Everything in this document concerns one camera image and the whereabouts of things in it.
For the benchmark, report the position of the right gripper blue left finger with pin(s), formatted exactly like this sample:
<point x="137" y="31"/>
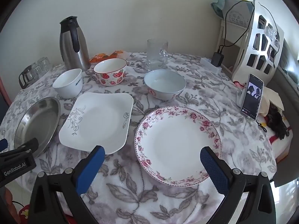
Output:
<point x="87" y="169"/>

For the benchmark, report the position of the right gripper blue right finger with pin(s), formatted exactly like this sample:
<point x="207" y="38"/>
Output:
<point x="217" y="170"/>

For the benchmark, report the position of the stainless steel round plate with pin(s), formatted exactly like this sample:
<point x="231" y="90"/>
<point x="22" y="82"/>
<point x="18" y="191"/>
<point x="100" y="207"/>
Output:
<point x="40" y="122"/>

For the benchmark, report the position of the white square plate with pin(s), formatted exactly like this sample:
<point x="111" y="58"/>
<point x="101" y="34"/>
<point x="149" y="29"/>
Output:
<point x="98" y="120"/>

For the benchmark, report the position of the pink floral round plate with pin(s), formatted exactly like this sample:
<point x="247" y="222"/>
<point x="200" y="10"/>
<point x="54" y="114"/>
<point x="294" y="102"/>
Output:
<point x="168" y="142"/>

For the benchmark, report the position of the small white square bowl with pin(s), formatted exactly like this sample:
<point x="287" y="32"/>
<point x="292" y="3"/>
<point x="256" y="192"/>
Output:
<point x="69" y="84"/>

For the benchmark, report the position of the pale blue round bowl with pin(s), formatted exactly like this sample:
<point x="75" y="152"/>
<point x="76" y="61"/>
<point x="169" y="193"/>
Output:
<point x="164" y="84"/>

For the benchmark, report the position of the strawberry pattern bowl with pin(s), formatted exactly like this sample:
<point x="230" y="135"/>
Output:
<point x="110" y="72"/>

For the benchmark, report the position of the smartphone on stand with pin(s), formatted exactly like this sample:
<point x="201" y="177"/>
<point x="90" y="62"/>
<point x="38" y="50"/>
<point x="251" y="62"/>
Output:
<point x="252" y="97"/>

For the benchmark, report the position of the dark brown fuzzy item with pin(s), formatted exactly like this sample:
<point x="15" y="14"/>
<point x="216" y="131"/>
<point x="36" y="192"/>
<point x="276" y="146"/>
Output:
<point x="275" y="122"/>

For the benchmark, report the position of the white phone stand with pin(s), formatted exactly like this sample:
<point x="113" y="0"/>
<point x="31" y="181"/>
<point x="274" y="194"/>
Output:
<point x="240" y="96"/>

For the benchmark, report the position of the floral grey tablecloth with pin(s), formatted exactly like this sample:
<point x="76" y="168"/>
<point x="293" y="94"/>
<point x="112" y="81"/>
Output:
<point x="123" y="192"/>

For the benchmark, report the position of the small clear glass cups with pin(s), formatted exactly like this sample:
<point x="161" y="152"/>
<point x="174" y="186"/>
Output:
<point x="41" y="67"/>

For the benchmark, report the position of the white power strip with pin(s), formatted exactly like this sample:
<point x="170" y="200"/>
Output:
<point x="207" y="63"/>

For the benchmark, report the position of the orange snack packet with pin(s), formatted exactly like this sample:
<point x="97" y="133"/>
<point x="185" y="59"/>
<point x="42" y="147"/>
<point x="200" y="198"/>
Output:
<point x="99" y="57"/>
<point x="119" y="54"/>

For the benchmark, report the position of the black charger plug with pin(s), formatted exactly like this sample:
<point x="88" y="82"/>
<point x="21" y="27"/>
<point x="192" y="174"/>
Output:
<point x="217" y="59"/>

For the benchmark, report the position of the stainless steel thermos jug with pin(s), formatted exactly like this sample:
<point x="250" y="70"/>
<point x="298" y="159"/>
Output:
<point x="73" y="46"/>

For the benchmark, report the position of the white lattice chair back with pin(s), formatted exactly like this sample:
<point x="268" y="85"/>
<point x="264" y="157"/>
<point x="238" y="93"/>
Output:
<point x="262" y="48"/>

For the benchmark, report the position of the white wooden shelf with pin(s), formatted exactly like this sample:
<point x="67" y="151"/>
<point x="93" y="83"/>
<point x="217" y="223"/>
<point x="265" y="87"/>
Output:
<point x="233" y="32"/>

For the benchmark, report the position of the clear glass mug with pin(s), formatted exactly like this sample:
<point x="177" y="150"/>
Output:
<point x="157" y="53"/>

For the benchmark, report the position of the teal cloth on shelf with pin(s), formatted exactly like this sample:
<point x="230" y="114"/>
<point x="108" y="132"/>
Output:
<point x="218" y="7"/>

